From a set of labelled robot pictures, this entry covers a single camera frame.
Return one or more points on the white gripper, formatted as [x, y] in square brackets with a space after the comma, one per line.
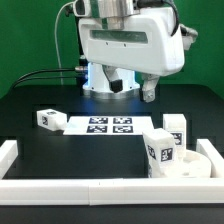
[144, 45]

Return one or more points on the white round stool seat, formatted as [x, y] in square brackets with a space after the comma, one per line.
[193, 165]

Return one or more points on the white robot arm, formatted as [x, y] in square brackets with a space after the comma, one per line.
[112, 13]

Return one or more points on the white marker sheet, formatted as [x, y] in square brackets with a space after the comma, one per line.
[108, 125]

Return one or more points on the black camera on stand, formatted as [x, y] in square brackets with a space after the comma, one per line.
[70, 11]

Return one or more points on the white U-shaped frame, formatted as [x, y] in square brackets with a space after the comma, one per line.
[104, 192]

